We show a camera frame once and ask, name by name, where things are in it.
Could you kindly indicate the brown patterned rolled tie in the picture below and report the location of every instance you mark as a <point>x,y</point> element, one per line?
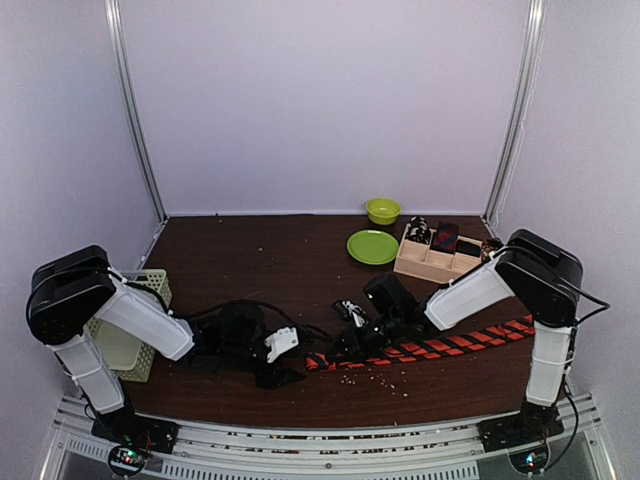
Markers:
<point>489,246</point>

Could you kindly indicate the pale green perforated basket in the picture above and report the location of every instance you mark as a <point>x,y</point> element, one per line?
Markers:
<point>128,357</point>

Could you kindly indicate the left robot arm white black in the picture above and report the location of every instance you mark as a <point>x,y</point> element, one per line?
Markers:
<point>69,292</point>

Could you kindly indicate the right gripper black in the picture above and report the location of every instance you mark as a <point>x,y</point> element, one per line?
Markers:
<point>350,339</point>

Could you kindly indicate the green plate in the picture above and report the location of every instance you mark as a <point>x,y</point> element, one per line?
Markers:
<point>372,247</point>

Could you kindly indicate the black white patterned rolled tie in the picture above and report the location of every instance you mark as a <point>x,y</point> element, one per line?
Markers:
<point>418,231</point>

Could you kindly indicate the aluminium frame post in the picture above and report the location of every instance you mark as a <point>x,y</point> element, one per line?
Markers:
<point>514,136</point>
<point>117,39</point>

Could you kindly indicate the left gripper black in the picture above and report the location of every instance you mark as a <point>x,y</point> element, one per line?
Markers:
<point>273,378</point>

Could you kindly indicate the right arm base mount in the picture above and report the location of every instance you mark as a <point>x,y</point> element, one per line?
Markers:
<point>531,424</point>

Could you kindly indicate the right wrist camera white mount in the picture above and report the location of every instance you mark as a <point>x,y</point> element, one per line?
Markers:
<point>351,313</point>

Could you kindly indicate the wooden compartment box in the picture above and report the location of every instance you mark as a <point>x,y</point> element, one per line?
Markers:
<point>422,262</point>

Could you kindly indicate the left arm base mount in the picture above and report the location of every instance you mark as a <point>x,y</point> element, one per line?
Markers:
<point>125,427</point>

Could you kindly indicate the green bowl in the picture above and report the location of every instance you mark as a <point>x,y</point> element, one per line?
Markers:
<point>383,211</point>

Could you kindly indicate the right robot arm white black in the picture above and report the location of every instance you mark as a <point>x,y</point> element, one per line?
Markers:
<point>545,278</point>

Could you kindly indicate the red navy striped tie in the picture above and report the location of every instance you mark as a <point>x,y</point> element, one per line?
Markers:
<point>426,350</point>

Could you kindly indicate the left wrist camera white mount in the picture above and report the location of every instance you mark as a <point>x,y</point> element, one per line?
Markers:
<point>280,342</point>

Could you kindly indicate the left aluminium frame post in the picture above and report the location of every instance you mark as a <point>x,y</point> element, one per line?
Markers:
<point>117,39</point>

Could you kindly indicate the right aluminium frame post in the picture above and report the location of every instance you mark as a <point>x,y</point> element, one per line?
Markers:
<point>514,136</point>

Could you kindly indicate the red navy rolled tie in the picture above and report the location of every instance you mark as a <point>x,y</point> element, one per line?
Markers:
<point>445,238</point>

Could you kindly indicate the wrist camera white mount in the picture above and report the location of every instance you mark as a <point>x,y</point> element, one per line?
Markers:
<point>280,342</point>
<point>351,313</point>

